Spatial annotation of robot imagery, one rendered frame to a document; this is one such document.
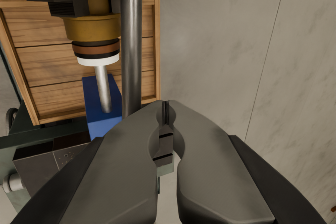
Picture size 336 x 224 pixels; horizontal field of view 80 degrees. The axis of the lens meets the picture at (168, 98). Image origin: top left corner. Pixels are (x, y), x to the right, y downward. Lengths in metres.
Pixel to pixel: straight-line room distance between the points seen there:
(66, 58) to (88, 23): 0.27
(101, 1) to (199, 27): 1.41
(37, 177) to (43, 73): 0.28
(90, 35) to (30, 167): 0.42
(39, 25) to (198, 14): 1.29
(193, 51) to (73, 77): 1.27
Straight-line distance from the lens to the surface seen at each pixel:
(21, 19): 0.57
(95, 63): 0.34
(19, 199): 0.80
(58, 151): 0.55
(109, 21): 0.33
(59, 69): 0.59
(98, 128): 0.40
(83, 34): 0.33
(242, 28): 1.97
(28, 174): 0.66
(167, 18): 1.57
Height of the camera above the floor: 1.44
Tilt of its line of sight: 54 degrees down
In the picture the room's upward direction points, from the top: 140 degrees clockwise
